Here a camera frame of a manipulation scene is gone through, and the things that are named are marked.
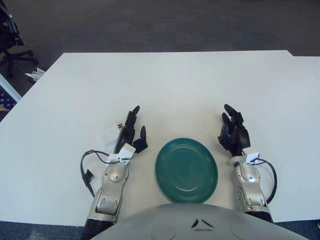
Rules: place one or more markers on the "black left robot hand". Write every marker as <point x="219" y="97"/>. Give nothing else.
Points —
<point x="126" y="133"/>

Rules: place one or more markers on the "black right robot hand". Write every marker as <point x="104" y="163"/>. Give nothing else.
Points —
<point x="240" y="136"/>

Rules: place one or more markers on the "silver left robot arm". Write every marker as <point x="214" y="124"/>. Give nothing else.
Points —
<point x="112" y="185"/>

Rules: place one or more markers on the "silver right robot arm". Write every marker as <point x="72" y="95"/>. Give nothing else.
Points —
<point x="250" y="180"/>

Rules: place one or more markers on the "green round plate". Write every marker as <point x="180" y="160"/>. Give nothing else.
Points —
<point x="186" y="172"/>

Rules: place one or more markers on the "grey robot torso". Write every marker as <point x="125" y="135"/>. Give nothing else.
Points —
<point x="175" y="222"/>

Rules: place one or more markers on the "white paper scraps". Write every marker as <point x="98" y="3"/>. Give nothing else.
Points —
<point x="35" y="74"/>

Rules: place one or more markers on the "metal table foot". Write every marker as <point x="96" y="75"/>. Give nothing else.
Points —
<point x="318" y="224"/>

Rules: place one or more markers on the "blue dotted box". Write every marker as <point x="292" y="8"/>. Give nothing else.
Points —
<point x="6" y="101"/>

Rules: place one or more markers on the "white panel edge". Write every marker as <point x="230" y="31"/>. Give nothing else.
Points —
<point x="10" y="87"/>

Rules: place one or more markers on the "black office chair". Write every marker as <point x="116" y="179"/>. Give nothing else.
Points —
<point x="10" y="57"/>

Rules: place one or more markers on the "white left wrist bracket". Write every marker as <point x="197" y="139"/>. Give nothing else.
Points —
<point x="126" y="151"/>

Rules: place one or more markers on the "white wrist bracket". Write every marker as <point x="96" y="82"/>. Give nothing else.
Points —
<point x="252" y="157"/>
<point x="126" y="151"/>

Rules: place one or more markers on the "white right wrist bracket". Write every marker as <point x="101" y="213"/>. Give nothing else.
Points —
<point x="252" y="157"/>

